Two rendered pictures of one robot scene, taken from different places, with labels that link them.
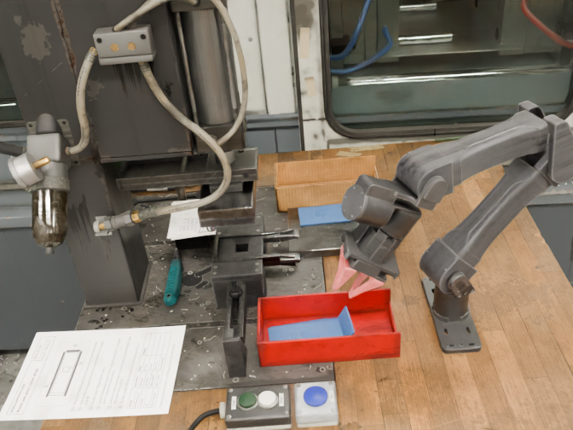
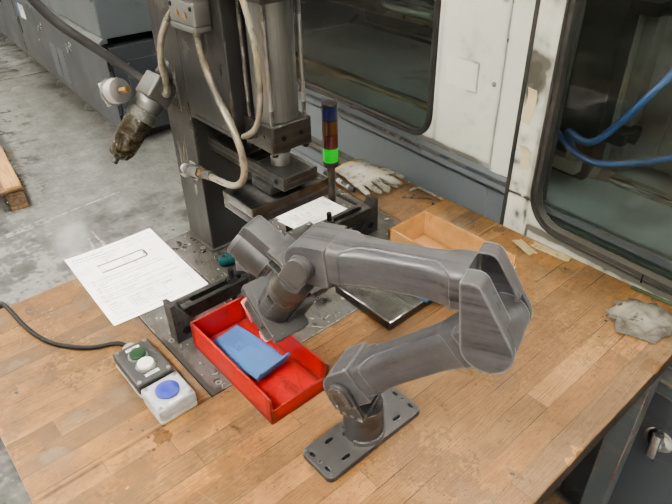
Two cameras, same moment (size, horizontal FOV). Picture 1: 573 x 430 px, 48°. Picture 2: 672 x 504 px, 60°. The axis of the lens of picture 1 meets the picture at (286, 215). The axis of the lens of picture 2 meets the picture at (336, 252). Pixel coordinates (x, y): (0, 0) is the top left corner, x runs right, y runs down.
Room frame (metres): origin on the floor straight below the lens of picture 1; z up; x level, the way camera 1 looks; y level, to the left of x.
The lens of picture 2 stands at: (0.46, -0.71, 1.67)
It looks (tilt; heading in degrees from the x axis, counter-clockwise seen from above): 35 degrees down; 48
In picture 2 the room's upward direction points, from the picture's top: 1 degrees counter-clockwise
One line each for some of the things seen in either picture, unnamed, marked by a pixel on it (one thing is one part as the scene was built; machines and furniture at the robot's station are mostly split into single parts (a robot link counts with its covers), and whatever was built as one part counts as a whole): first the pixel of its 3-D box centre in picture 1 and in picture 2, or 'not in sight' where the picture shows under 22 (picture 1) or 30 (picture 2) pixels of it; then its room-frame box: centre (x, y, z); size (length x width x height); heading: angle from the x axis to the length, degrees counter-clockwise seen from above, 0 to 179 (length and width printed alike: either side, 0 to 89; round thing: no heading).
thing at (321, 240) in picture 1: (323, 229); (391, 289); (1.19, -0.08, 0.91); 0.17 x 0.16 x 0.02; 178
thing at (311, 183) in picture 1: (327, 183); (449, 255); (1.35, -0.11, 0.93); 0.25 x 0.13 x 0.08; 88
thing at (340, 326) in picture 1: (309, 330); (248, 348); (0.87, -0.02, 0.92); 0.15 x 0.07 x 0.03; 95
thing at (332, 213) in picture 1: (332, 209); not in sight; (1.23, -0.11, 0.93); 0.15 x 0.07 x 0.03; 90
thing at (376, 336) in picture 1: (327, 326); (256, 354); (0.86, -0.05, 0.93); 0.25 x 0.12 x 0.06; 88
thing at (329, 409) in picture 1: (316, 409); (170, 402); (0.70, -0.02, 0.90); 0.07 x 0.07 x 0.06; 88
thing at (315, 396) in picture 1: (315, 398); (167, 391); (0.70, -0.02, 0.93); 0.04 x 0.04 x 0.02
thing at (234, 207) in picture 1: (183, 147); (251, 132); (1.05, 0.17, 1.22); 0.26 x 0.18 x 0.30; 88
